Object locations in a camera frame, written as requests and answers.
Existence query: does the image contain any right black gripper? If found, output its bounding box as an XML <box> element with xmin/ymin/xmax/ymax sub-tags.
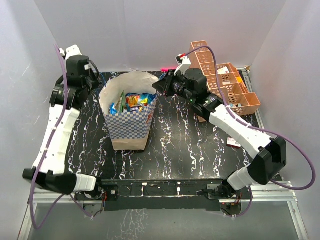
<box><xmin>152</xmin><ymin>69</ymin><xmax>196</xmax><ymax>103</ymax></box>

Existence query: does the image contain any blue checkered paper bag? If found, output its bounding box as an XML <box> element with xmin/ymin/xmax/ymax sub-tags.
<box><xmin>99</xmin><ymin>71</ymin><xmax>159</xmax><ymax>151</ymax></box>

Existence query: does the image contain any green yellow snack bag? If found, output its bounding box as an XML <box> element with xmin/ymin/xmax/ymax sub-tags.
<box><xmin>117</xmin><ymin>91</ymin><xmax>126</xmax><ymax>113</ymax></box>

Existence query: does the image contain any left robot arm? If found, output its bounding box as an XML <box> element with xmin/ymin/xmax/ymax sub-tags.
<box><xmin>22</xmin><ymin>55</ymin><xmax>104</xmax><ymax>200</ymax></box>

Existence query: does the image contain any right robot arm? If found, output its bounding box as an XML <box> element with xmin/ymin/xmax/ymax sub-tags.
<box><xmin>152</xmin><ymin>68</ymin><xmax>287</xmax><ymax>199</ymax></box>

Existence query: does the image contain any pink tape strip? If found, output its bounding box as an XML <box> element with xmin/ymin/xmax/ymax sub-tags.
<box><xmin>161</xmin><ymin>68</ymin><xmax>175</xmax><ymax>72</ymax></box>

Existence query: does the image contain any colourful candy packet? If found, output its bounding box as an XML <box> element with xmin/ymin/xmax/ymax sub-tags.
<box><xmin>125</xmin><ymin>93</ymin><xmax>157</xmax><ymax>112</ymax></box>

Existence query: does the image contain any orange plastic file organizer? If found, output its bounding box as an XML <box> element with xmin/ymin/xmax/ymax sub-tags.
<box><xmin>188</xmin><ymin>40</ymin><xmax>261</xmax><ymax>116</ymax></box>

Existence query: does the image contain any small red white box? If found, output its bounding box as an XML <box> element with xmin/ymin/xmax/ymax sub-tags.
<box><xmin>226</xmin><ymin>137</ymin><xmax>242</xmax><ymax>148</ymax></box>

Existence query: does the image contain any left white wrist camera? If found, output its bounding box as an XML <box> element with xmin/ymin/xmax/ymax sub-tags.
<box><xmin>59</xmin><ymin>44</ymin><xmax>83</xmax><ymax>61</ymax></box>

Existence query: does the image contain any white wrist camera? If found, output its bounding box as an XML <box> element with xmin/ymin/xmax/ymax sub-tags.
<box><xmin>174</xmin><ymin>53</ymin><xmax>191</xmax><ymax>76</ymax></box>
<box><xmin>59</xmin><ymin>44</ymin><xmax>83</xmax><ymax>61</ymax></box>

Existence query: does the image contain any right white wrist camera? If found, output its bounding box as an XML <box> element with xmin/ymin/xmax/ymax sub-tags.
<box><xmin>174</xmin><ymin>53</ymin><xmax>191</xmax><ymax>76</ymax></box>

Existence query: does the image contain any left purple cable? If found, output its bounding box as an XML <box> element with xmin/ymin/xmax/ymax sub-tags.
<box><xmin>29</xmin><ymin>44</ymin><xmax>95</xmax><ymax>230</ymax></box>

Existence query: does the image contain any aluminium base frame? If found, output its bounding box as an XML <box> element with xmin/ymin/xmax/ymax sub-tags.
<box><xmin>17</xmin><ymin>67</ymin><xmax>310</xmax><ymax>240</ymax></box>

